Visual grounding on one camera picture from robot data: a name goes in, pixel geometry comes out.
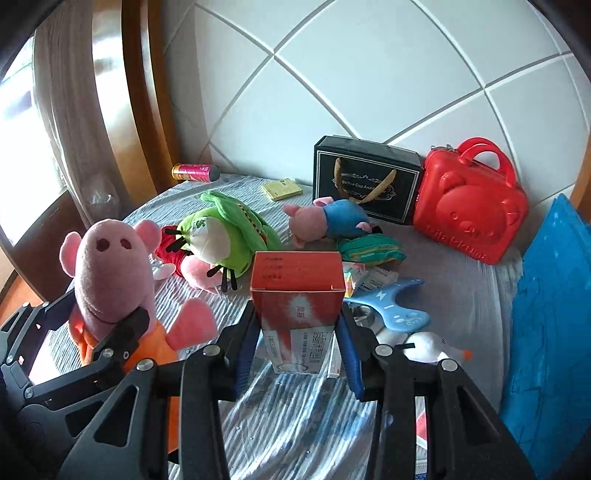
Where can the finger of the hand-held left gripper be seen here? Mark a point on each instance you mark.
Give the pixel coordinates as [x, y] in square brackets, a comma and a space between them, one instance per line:
[131, 330]
[57, 307]

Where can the wooden wall frame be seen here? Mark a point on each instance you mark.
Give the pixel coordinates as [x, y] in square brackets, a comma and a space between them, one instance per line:
[157, 92]

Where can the pig plush red dress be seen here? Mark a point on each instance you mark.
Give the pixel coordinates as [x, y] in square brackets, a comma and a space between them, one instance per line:
[196, 273]

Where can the pink drink can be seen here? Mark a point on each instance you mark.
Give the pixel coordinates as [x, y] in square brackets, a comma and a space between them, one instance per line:
[194, 173]

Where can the white duck plush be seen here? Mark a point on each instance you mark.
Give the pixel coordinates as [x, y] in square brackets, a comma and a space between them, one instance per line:
[429, 348]

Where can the blue guitar-shaped toy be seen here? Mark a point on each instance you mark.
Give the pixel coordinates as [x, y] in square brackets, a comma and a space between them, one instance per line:
[397, 304]

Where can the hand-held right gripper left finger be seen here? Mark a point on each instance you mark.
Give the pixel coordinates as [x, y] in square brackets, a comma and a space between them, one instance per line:
[244, 353]

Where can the dark wooden cabinet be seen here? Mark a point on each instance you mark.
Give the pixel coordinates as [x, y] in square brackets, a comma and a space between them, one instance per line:
[41, 249]

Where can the green frog plush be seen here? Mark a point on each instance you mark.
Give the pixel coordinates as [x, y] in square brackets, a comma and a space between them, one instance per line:
[221, 226]

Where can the green pouch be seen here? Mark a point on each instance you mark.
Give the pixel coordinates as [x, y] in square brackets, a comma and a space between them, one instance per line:
[369, 250]

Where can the small red white box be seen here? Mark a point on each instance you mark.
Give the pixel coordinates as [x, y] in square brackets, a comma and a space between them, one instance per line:
[334, 367]

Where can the white curtain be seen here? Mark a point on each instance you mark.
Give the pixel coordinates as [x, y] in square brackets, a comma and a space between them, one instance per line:
[69, 115]

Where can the white paper packet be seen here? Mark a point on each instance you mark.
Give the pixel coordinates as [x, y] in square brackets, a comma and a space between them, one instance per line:
[381, 278]

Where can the red bear suitcase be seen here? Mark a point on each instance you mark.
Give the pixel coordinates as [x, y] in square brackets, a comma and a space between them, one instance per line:
[471, 217]

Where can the red white carton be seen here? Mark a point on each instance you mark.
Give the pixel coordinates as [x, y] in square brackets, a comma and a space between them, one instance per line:
[295, 314]

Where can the pig plush orange dress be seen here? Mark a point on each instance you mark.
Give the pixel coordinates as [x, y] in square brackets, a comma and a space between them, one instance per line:
[111, 267]

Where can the blue plastic storage bin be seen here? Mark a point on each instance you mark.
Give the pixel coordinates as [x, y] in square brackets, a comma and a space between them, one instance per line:
[554, 323]

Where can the colourful tissue pack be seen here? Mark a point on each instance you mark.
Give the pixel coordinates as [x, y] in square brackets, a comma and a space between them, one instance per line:
[353, 279]

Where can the black gift box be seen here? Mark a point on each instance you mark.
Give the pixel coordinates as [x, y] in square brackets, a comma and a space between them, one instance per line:
[401, 184]

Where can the pig plush blue shirt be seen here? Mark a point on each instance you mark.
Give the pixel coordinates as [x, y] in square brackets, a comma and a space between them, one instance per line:
[344, 214]

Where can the desktop with pale blue cloth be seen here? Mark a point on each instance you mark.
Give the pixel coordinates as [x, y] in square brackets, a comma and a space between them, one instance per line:
[300, 434]

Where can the yellow sticky notes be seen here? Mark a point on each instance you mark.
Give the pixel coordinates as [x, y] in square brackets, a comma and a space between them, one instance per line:
[280, 190]

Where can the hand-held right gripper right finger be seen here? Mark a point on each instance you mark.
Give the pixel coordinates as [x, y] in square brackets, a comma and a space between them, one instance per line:
[351, 357]

